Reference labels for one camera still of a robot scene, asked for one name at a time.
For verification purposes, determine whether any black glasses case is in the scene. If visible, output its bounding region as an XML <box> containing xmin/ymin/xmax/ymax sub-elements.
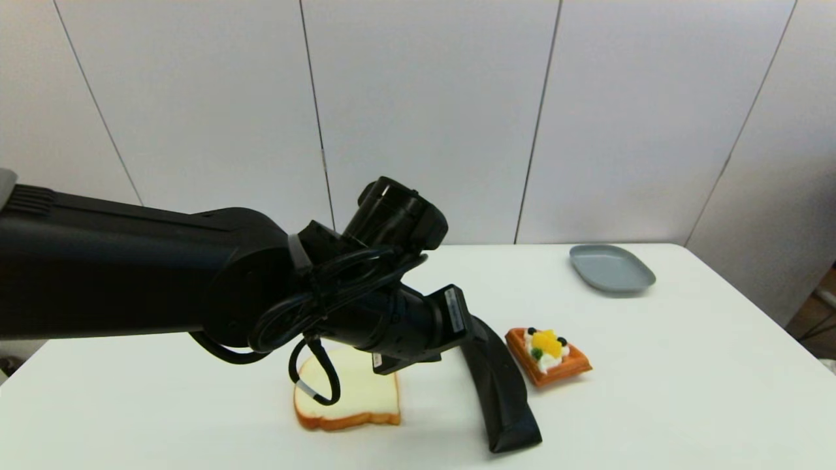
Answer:
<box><xmin>459</xmin><ymin>315</ymin><xmax>543</xmax><ymax>454</ymax></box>

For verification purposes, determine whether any waffle with fruit topping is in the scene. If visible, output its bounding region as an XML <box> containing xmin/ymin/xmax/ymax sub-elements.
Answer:
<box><xmin>504</xmin><ymin>326</ymin><xmax>593</xmax><ymax>388</ymax></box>

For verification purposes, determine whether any white bread slice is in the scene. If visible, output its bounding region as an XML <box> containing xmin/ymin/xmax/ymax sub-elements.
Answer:
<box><xmin>294</xmin><ymin>346</ymin><xmax>402</xmax><ymax>431</ymax></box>

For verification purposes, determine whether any grey-blue shallow plate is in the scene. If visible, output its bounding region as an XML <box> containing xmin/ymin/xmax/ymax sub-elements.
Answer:
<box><xmin>569</xmin><ymin>244</ymin><xmax>656</xmax><ymax>294</ymax></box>

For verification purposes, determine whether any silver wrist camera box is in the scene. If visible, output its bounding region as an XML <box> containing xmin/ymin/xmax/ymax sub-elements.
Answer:
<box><xmin>372</xmin><ymin>349</ymin><xmax>443</xmax><ymax>377</ymax></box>

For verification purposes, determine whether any black camera cable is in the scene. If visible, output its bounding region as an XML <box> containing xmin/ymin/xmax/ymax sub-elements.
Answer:
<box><xmin>289</xmin><ymin>336</ymin><xmax>342</xmax><ymax>407</ymax></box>

